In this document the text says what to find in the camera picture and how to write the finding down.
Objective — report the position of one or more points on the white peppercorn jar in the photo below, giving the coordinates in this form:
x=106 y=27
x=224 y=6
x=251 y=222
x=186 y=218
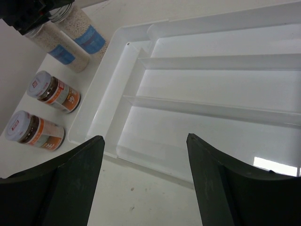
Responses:
x=52 y=40
x=75 y=23

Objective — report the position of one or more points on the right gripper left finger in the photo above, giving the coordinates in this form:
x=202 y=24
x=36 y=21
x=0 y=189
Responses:
x=58 y=192

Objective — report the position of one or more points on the white divided organizer tray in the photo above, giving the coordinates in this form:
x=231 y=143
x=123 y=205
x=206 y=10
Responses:
x=232 y=79

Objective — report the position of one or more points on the orange label sauce jar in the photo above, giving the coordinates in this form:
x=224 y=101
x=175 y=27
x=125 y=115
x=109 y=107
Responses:
x=53 y=92
x=29 y=129

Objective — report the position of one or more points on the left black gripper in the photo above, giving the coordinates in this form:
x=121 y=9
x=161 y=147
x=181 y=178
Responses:
x=26 y=15

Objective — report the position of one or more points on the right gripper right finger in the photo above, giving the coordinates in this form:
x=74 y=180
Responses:
x=233 y=193

